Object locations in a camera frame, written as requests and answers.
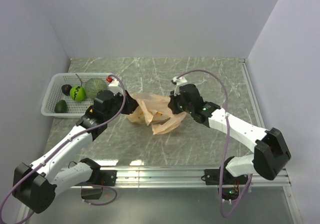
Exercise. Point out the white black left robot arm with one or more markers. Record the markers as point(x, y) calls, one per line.
point(39, 183)

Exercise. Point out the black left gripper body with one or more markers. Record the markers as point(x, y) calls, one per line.
point(118, 101)

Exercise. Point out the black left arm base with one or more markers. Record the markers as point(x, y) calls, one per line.
point(99, 180)

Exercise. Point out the white edge rail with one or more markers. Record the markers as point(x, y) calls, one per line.
point(250, 89)

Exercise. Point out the orange translucent plastic bag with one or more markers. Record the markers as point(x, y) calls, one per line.
point(153, 111)

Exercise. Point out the dark green avocado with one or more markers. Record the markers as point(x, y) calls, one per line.
point(61, 107)

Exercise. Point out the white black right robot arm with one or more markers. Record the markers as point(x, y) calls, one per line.
point(270, 152)

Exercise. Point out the dark brown round fruit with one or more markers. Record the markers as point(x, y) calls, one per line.
point(66, 88)

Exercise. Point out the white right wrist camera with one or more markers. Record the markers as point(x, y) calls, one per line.
point(178, 82)

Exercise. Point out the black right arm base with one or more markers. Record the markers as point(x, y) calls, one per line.
point(222, 181)

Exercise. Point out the bright green watermelon toy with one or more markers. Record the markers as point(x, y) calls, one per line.
point(77, 93)

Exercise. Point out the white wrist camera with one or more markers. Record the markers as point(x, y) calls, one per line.
point(178, 82)
point(114, 85)

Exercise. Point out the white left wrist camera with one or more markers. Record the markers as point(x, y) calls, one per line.
point(114, 85)

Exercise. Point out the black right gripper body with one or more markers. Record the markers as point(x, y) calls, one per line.
point(179, 105)

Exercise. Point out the netted green melon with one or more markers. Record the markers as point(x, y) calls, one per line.
point(93, 86)

